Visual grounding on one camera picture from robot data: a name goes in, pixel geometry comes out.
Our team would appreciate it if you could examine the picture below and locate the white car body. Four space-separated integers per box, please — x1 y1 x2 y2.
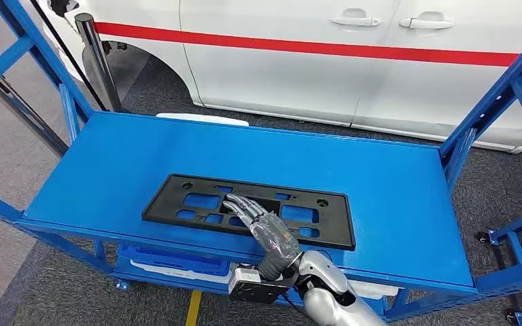
35 0 522 154

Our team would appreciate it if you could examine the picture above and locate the chrome stanchion post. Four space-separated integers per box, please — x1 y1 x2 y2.
0 61 69 158
73 12 124 113

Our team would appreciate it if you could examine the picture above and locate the blue plastic bin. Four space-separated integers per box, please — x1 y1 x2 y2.
116 244 231 278

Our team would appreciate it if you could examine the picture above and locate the white car door handle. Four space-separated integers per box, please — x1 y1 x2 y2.
329 9 382 28
398 12 455 31

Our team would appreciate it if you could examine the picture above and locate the yellow floor tape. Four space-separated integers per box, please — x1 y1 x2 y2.
184 290 203 326

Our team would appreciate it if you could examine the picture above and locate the blue wheeled cart frame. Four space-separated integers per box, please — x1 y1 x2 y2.
476 206 522 326

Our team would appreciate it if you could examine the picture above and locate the blue metal shelf rack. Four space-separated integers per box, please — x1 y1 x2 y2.
0 0 522 326

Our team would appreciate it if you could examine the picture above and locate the black plastic plate bracket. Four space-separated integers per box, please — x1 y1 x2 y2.
141 174 356 252

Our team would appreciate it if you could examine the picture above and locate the red barrier belt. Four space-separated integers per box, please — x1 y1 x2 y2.
94 21 521 69

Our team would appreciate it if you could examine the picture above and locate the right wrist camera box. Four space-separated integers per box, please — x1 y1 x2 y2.
228 266 299 306

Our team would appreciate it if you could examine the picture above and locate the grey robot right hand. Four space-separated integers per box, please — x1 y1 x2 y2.
222 193 302 266

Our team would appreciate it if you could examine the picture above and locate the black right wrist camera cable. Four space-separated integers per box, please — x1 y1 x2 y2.
280 292 309 318

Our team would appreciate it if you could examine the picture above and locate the thin black strap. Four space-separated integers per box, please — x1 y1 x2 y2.
29 0 109 112

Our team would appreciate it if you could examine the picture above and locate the white plastic panel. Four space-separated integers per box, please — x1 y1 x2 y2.
155 112 249 128

